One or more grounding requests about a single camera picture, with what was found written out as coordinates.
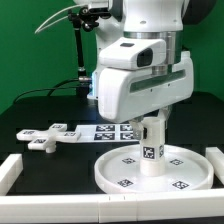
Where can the white right fence bar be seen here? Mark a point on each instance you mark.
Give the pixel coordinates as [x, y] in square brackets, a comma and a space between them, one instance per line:
[216, 157]

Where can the white left fence bar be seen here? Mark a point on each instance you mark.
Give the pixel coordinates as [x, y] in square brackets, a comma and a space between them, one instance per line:
[10, 169]

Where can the white fence bar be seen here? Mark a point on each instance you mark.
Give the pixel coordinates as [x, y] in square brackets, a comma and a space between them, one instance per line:
[111, 208]
[10, 169]
[216, 157]

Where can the white marker sheet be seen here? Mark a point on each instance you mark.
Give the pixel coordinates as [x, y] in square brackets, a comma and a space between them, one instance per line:
[105, 133]

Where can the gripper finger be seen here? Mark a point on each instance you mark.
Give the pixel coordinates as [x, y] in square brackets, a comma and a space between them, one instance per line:
[164, 113]
[139, 130]

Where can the white front fence bar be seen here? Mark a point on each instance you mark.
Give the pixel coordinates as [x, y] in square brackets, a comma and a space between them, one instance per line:
[111, 208]

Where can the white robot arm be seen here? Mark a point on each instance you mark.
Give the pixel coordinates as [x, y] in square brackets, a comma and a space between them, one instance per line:
[144, 19]

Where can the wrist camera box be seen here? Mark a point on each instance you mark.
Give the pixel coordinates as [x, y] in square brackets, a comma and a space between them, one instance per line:
[133, 54]

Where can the white cross-shaped table base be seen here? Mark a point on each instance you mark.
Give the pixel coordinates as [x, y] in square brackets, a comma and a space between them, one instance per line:
[46, 140]

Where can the white round table top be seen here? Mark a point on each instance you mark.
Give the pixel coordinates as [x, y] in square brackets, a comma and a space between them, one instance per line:
[136, 169]

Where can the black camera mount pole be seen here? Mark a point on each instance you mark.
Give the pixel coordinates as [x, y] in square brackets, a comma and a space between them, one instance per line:
[80, 43]

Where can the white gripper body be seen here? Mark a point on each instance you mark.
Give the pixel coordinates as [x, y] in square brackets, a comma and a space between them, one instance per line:
[124, 95]

